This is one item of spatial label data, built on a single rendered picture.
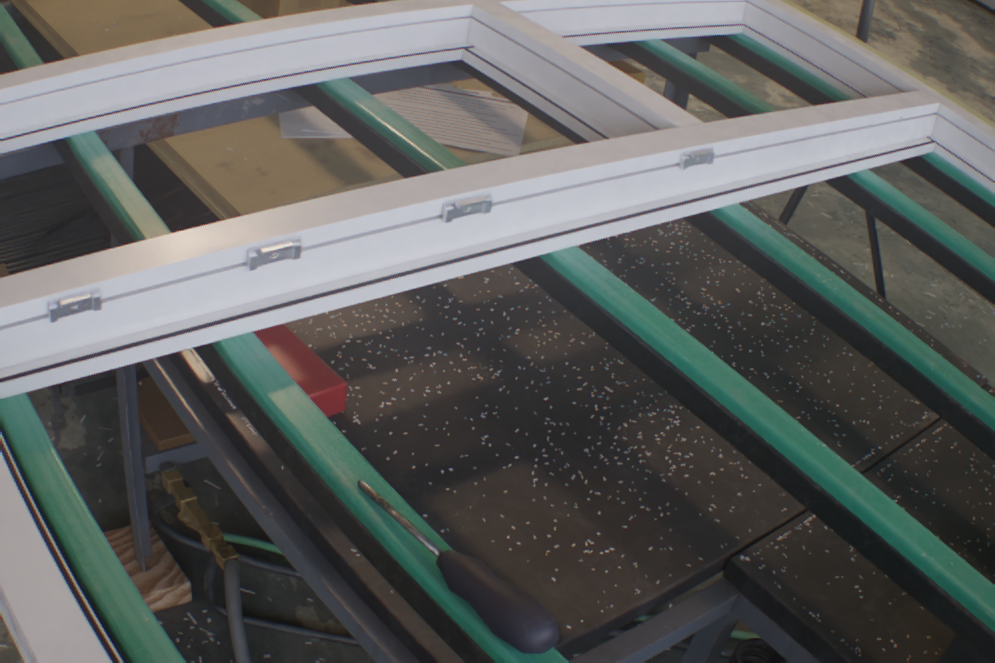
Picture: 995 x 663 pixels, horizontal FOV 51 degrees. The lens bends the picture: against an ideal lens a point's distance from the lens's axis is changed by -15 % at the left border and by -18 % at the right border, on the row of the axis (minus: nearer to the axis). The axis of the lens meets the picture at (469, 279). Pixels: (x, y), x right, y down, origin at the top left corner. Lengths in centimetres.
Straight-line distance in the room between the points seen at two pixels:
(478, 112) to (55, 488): 127
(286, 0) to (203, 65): 84
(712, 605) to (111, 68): 88
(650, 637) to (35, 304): 69
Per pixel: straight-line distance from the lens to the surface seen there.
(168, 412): 180
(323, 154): 177
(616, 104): 137
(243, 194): 165
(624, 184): 121
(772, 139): 137
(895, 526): 95
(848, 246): 333
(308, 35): 143
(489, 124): 191
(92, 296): 92
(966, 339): 313
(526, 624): 73
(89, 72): 131
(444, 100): 197
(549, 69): 145
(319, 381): 133
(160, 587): 186
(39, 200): 231
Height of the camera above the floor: 144
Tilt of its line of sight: 32 degrees down
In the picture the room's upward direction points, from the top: 9 degrees clockwise
